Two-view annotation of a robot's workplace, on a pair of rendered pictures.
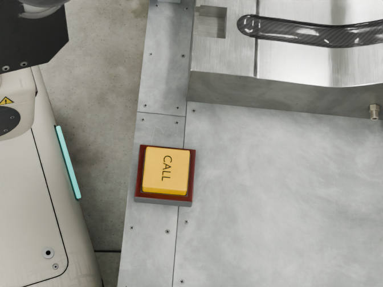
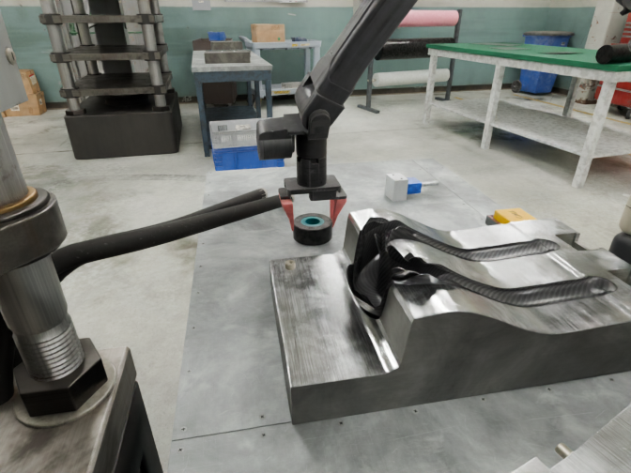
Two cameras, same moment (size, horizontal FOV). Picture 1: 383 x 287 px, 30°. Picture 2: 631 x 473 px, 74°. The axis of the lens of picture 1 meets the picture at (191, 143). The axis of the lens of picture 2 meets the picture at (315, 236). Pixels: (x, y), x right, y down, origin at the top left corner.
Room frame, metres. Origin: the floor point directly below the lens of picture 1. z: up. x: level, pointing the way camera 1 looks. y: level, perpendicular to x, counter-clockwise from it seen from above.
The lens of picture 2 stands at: (1.12, -0.45, 1.20)
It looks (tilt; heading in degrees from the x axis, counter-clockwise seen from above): 28 degrees down; 175
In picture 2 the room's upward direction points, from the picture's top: straight up
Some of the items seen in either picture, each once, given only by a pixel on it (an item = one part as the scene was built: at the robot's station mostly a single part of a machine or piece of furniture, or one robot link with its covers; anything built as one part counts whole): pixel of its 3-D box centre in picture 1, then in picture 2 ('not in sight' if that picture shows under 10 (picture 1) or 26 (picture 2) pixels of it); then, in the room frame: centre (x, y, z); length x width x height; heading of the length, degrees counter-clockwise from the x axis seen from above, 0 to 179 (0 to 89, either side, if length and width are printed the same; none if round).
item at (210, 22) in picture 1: (209, 28); (575, 251); (0.59, 0.01, 0.87); 0.05 x 0.05 x 0.04; 6
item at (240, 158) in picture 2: not in sight; (247, 152); (-2.57, -0.77, 0.11); 0.61 x 0.41 x 0.22; 100
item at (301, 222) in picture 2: not in sight; (312, 228); (0.37, -0.39, 0.82); 0.08 x 0.08 x 0.04
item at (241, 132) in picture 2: not in sight; (245, 132); (-2.56, -0.77, 0.28); 0.61 x 0.41 x 0.15; 100
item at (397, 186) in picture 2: not in sight; (413, 185); (0.17, -0.13, 0.83); 0.13 x 0.05 x 0.05; 101
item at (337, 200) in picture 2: not in sight; (325, 205); (0.37, -0.37, 0.87); 0.07 x 0.07 x 0.09; 6
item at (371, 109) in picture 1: (374, 112); not in sight; (0.52, -0.25, 0.84); 0.02 x 0.01 x 0.02; 6
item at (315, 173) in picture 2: not in sight; (312, 173); (0.37, -0.40, 0.94); 0.10 x 0.07 x 0.07; 96
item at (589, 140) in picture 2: not in sight; (533, 93); (-2.98, 2.04, 0.51); 2.40 x 1.13 x 1.02; 14
